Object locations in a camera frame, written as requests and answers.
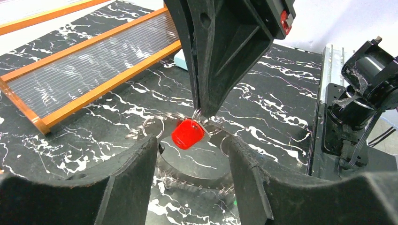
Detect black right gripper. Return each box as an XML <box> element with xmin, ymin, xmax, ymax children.
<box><xmin>186</xmin><ymin>0</ymin><xmax>296</xmax><ymax>117</ymax></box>

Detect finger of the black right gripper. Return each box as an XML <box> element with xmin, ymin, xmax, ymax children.
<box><xmin>164</xmin><ymin>0</ymin><xmax>200</xmax><ymax>109</ymax></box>

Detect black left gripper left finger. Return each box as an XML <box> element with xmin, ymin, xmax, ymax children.
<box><xmin>0</xmin><ymin>135</ymin><xmax>158</xmax><ymax>225</ymax></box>

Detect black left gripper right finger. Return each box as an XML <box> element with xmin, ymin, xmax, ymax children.
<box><xmin>228</xmin><ymin>137</ymin><xmax>398</xmax><ymax>225</ymax></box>

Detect red key tag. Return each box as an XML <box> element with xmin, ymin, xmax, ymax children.
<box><xmin>171</xmin><ymin>119</ymin><xmax>205</xmax><ymax>150</ymax></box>

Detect orange wooden two-tier shelf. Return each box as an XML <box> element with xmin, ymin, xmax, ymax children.
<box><xmin>0</xmin><ymin>1</ymin><xmax>180</xmax><ymax>134</ymax></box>

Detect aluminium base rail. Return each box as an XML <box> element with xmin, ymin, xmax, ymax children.
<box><xmin>319</xmin><ymin>44</ymin><xmax>355</xmax><ymax>103</ymax></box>

